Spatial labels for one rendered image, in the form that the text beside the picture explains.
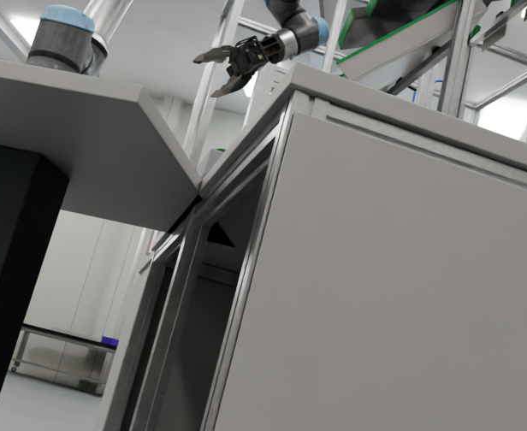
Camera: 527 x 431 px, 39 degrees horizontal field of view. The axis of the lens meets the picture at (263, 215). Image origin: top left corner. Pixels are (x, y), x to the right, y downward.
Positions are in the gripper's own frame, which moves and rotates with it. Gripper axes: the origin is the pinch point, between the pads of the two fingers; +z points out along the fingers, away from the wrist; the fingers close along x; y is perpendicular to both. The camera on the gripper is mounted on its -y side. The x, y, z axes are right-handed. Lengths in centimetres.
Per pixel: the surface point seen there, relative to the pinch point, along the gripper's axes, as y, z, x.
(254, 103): -88, -58, -4
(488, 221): 85, 17, 49
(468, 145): 85, 14, 40
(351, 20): 43.8, -11.5, 10.2
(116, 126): 43, 39, 12
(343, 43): 35.7, -13.6, 12.0
